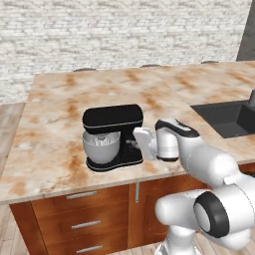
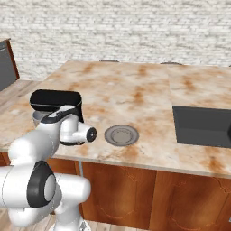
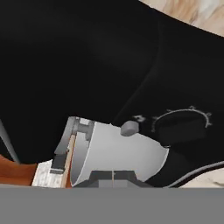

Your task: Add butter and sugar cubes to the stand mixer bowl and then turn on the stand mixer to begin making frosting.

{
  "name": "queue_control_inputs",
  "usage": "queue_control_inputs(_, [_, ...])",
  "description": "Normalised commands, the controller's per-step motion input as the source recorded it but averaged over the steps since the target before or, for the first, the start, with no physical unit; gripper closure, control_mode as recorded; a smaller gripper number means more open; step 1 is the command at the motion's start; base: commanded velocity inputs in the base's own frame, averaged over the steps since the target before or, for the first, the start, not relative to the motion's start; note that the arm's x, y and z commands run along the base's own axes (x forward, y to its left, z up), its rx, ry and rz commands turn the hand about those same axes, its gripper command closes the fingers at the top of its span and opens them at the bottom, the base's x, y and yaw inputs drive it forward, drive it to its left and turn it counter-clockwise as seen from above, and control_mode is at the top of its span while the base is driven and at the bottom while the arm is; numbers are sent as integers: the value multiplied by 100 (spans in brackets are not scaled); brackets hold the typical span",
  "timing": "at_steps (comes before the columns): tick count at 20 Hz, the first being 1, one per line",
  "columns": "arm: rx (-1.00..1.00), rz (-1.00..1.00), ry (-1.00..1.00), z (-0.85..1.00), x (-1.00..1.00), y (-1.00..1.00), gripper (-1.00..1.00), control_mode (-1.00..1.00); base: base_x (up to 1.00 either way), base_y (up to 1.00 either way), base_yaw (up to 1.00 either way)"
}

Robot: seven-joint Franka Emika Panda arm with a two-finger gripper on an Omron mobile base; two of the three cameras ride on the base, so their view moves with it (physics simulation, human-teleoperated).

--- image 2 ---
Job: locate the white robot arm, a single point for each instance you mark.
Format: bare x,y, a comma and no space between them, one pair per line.
30,144

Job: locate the black stand mixer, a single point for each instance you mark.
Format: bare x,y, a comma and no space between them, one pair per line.
57,97

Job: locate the grey mixer bowl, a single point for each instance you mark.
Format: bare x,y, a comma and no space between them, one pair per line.
39,116

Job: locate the grey round plate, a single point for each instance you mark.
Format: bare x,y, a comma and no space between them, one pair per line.
121,135

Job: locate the brown wooden cupboard door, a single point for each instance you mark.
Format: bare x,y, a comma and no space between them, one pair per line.
192,204
120,192
64,168

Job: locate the dark grey sink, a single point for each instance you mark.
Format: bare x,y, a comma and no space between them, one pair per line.
201,126

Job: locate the grey appliance with wooden frame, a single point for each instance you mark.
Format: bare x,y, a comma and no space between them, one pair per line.
6,64

